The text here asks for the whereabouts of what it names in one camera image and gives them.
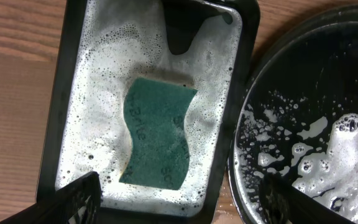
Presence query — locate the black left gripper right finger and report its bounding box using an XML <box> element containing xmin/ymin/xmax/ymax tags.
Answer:
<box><xmin>259</xmin><ymin>174</ymin><xmax>353</xmax><ymax>224</ymax></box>

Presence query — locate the green and yellow sponge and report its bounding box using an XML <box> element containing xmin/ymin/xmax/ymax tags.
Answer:
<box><xmin>119</xmin><ymin>78</ymin><xmax>197</xmax><ymax>190</ymax></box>

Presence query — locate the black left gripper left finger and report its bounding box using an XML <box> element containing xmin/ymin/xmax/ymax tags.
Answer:
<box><xmin>0</xmin><ymin>171</ymin><xmax>101</xmax><ymax>224</ymax></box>

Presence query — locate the round black tray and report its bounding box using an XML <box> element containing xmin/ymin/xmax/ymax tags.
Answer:
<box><xmin>228</xmin><ymin>5</ymin><xmax>358</xmax><ymax>223</ymax></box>

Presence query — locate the black rectangular soapy water tray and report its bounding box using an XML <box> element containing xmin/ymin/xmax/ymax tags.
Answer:
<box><xmin>36</xmin><ymin>0</ymin><xmax>260</xmax><ymax>223</ymax></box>

